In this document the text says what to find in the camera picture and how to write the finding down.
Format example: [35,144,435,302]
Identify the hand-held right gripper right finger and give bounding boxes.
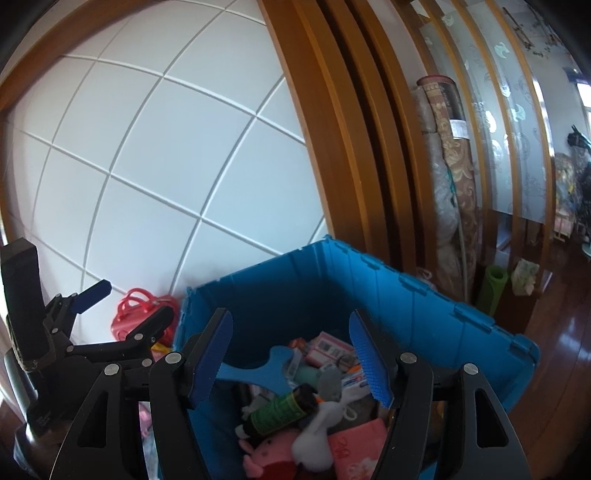
[348,310,529,480]

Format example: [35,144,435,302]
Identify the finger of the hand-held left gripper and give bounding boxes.
[69,307,175,367]
[46,279,112,330]

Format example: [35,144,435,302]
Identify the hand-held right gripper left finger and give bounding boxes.
[48,308,234,480]

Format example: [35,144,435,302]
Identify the blue plastic crate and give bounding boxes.
[157,234,541,480]

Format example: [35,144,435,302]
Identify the white red blue tube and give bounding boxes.
[341,368,376,394]

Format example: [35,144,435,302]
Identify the red toy handbag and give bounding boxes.
[111,288,181,344]

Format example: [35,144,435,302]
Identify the grey plush toy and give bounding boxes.
[318,369,343,402]

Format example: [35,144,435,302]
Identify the pink white box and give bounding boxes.
[305,332,354,365]

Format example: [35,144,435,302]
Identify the blue plastic slingshot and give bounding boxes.
[216,346,297,398]

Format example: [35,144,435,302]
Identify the green label dark bottle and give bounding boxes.
[245,383,319,437]

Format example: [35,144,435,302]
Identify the white goose plush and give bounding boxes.
[291,392,352,472]

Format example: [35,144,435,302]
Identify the pink pig plush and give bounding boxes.
[238,431,301,480]

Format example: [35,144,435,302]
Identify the green rolled yoga mat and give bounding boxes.
[475,267,509,317]

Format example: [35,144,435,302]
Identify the plastic wrapped cloth roll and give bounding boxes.
[413,92,462,289]

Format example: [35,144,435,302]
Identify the rolled patterned carpet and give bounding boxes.
[416,76,481,301]

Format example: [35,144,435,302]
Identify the wooden slatted glass partition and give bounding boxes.
[392,0,559,296]

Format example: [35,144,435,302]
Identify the bright window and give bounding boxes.
[573,69,591,121]

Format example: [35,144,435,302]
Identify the wooden door frame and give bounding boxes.
[0,0,444,287]

